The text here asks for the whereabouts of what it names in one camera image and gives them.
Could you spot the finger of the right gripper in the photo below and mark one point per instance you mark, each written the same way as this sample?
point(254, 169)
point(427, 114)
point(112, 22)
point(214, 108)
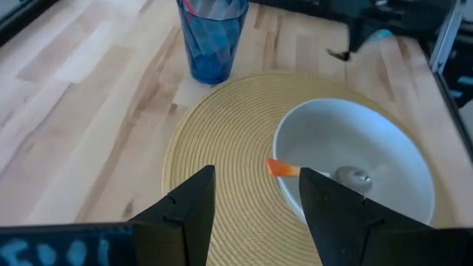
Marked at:
point(353, 40)

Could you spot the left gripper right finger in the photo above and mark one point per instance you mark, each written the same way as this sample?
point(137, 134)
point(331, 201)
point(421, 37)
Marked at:
point(351, 240)

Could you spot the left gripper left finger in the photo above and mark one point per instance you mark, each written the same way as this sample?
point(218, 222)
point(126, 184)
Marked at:
point(177, 240)

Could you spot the white ceramic bowl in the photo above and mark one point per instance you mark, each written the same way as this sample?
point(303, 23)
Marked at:
point(388, 140)

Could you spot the red drinking straw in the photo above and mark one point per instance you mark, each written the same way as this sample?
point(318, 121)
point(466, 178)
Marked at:
point(189, 5)

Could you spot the silver metal bar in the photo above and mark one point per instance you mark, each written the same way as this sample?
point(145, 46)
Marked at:
point(445, 37)

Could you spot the round woven yellow placemat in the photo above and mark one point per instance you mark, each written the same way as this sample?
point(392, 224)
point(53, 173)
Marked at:
point(229, 129)

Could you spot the blue translucent plastic cup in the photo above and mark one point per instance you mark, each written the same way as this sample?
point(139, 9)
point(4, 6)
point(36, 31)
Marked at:
point(212, 51)

